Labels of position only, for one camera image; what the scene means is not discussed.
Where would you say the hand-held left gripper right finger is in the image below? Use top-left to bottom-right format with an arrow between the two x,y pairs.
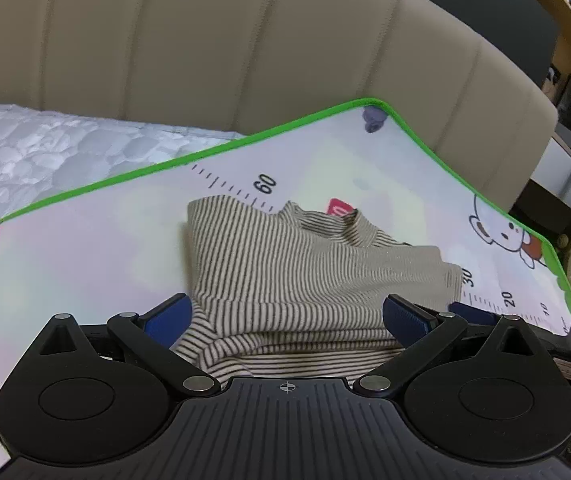
353,294 -> 541,397

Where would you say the black monitor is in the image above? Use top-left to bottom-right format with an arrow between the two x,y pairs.
425,0 -> 556,88

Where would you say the beige striped shirt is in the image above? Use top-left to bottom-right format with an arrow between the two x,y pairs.
172,196 -> 463,378

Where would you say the cartoon printed play mat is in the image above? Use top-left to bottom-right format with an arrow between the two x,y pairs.
0,97 -> 571,466

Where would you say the beige padded headboard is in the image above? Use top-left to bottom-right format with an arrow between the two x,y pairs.
0,0 -> 559,211

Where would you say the white quilted mattress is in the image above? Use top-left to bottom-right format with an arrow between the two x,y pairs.
0,104 -> 243,243

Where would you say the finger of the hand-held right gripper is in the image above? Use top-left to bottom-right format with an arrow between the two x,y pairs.
448,301 -> 505,330

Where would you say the white desk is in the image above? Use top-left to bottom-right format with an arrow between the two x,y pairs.
530,132 -> 571,211

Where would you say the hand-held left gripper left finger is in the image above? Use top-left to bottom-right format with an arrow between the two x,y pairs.
40,294 -> 223,397

